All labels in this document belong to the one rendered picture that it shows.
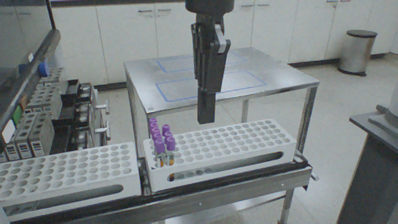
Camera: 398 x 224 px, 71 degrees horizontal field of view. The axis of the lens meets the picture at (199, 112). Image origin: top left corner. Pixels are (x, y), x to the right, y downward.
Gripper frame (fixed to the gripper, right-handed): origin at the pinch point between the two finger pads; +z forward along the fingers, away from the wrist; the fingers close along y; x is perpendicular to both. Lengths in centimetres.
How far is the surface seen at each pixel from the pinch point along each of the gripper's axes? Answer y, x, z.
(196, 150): -1.0, 2.1, 9.0
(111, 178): -4.6, 18.1, 8.9
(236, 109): 156, -83, 95
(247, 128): 2.8, -10.7, 8.5
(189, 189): -5.6, 4.7, 14.2
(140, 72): 55, 6, 13
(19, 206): -2.8, 33.1, 12.8
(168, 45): 229, -39, 54
